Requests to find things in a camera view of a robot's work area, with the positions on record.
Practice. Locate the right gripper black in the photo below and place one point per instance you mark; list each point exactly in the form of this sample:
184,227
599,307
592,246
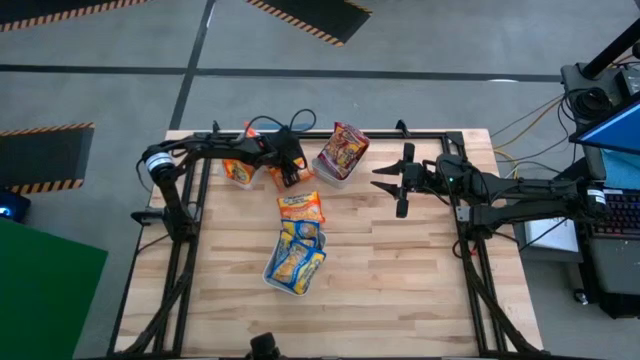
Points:
425,177

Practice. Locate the tall black pole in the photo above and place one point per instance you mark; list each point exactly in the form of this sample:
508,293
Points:
612,50

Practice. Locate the black keyboard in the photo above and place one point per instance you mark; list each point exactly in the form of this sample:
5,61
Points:
622,217

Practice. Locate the red ramen noodle pack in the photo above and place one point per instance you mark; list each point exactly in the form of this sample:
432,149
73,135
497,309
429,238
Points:
344,147

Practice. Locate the grey equipment cart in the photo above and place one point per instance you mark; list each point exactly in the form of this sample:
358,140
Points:
575,80

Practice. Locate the white paper sign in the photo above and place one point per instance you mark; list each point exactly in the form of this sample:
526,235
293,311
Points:
555,240

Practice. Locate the black hazard-striped floor mat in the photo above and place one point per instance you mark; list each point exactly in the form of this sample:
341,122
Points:
50,7
320,15
40,160

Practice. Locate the orange packet in left tray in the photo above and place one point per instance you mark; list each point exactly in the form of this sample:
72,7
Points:
250,185

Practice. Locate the orange chicken ramen pack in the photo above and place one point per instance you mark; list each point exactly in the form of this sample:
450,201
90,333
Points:
248,131
301,208
239,171
276,181

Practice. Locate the black diagonal stand beam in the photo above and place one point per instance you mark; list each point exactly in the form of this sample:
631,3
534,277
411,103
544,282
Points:
575,172

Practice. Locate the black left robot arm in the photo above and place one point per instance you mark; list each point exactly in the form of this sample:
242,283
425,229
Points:
210,146

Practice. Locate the blue-lit black device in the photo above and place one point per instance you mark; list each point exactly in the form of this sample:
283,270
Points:
12,207

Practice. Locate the silver mounting bracket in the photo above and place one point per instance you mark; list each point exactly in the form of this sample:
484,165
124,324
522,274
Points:
463,215

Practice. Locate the green board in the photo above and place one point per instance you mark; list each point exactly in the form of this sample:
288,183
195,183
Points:
45,300

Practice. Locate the black aluminium rig frame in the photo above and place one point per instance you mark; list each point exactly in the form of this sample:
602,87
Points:
425,135

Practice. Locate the light blue sheet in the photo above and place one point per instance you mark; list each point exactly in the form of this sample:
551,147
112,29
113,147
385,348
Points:
622,170

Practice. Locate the grey desk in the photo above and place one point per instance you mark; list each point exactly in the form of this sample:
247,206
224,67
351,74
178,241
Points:
615,265

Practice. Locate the blue-screen monitor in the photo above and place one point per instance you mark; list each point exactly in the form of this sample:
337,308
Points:
615,131

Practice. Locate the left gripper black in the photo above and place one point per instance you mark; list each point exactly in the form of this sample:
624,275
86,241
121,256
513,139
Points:
287,152

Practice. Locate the white plastic bin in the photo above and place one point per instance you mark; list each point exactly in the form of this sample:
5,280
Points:
327,179
274,284

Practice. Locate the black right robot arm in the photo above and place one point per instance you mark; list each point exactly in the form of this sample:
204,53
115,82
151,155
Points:
525,197

